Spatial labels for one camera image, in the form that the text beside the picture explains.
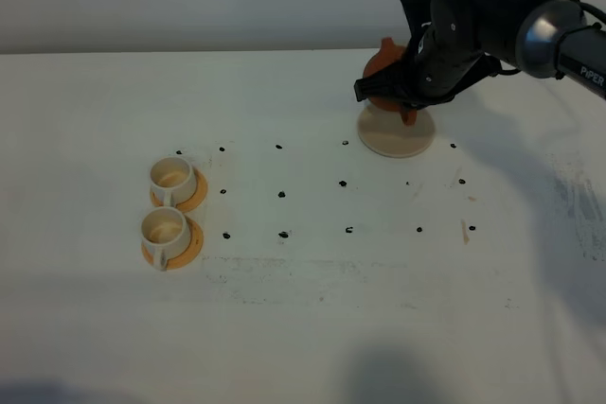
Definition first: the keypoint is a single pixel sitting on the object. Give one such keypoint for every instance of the white teacup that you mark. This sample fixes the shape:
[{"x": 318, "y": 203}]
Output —
[
  {"x": 160, "y": 169},
  {"x": 165, "y": 234}
]

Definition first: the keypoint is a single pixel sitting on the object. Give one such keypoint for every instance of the far orange round coaster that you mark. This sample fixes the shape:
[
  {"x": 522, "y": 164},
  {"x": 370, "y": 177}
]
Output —
[{"x": 196, "y": 193}]

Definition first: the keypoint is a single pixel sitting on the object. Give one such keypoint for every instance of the near orange round coaster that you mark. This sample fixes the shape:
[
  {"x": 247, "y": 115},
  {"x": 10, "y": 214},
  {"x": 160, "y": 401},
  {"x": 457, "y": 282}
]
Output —
[{"x": 192, "y": 251}]

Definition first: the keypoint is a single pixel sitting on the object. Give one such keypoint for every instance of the far white teacup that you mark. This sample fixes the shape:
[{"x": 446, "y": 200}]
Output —
[{"x": 160, "y": 169}]

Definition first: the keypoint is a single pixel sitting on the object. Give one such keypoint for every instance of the near white teacup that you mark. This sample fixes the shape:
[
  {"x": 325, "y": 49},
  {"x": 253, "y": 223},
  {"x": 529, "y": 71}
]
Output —
[{"x": 165, "y": 234}]

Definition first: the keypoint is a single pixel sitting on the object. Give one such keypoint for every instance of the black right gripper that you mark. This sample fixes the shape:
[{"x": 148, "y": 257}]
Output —
[{"x": 454, "y": 44}]

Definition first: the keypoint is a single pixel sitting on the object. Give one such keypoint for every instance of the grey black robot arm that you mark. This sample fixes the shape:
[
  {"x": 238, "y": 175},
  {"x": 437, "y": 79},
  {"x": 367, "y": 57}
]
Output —
[{"x": 562, "y": 38}]

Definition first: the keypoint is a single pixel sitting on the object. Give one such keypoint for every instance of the orange round coaster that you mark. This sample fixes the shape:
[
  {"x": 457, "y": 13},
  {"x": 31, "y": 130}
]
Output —
[
  {"x": 196, "y": 193},
  {"x": 192, "y": 251}
]

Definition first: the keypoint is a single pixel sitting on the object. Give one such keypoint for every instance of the beige round teapot coaster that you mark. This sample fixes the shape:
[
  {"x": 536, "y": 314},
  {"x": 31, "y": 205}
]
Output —
[{"x": 385, "y": 133}]

